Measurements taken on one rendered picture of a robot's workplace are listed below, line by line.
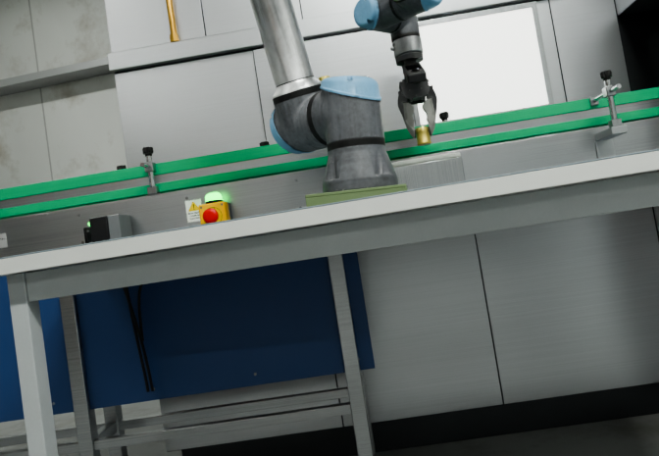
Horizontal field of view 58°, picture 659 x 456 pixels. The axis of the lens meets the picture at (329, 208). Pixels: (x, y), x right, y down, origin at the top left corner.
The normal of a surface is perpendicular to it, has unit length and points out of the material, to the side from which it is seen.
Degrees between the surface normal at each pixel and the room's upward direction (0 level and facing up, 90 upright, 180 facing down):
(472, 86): 90
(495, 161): 90
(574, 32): 90
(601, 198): 90
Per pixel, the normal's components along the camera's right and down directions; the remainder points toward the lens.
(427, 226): -0.15, -0.03
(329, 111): -0.73, 0.05
